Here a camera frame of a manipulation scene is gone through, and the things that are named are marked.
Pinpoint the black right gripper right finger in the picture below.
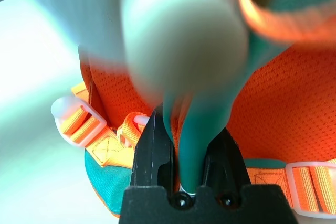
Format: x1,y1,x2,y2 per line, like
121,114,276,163
202,126,250,196

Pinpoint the grey plush toy pendant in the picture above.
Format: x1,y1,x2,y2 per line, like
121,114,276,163
15,0,250,104

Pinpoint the teal and orange backpack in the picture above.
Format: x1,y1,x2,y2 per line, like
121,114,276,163
51,0,336,221

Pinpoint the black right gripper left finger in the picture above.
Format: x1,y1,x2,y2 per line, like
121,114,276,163
130,104,176,196

